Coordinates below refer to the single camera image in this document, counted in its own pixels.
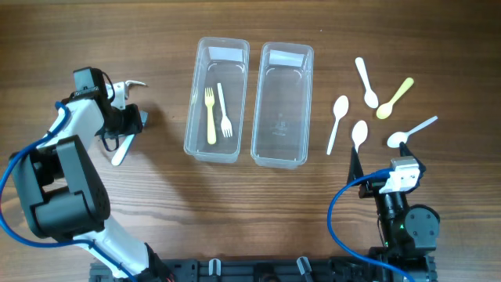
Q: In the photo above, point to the yellow plastic fork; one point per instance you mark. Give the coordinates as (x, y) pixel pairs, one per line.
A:
(209, 103)

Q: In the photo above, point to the white plastic spoon long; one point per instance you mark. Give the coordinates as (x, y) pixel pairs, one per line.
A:
(340, 109)

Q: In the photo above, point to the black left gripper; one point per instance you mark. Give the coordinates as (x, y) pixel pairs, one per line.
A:
(131, 125)

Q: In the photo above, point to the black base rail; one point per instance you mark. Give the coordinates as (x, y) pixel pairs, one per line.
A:
(326, 270)

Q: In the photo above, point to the clear plastic container right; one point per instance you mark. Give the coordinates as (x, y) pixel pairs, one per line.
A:
(283, 105)

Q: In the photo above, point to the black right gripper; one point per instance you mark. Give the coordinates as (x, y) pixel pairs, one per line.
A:
(373, 188)

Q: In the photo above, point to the yellow plastic spoon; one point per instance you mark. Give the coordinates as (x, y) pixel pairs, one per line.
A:
(385, 110)

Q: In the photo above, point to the white plastic fork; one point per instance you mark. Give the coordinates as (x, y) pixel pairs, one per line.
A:
(123, 149)
(226, 125)

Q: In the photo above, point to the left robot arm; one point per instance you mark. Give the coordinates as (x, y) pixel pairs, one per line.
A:
(62, 196)

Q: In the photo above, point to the clear plastic container left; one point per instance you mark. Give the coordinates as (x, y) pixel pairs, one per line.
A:
(223, 60)

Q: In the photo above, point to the clear plastic container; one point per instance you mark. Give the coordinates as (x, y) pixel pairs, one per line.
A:
(283, 105)
(223, 60)

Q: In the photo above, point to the white spoon translucent handle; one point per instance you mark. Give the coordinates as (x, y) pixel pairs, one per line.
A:
(402, 137)

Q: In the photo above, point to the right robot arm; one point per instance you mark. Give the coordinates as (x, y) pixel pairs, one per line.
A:
(408, 233)

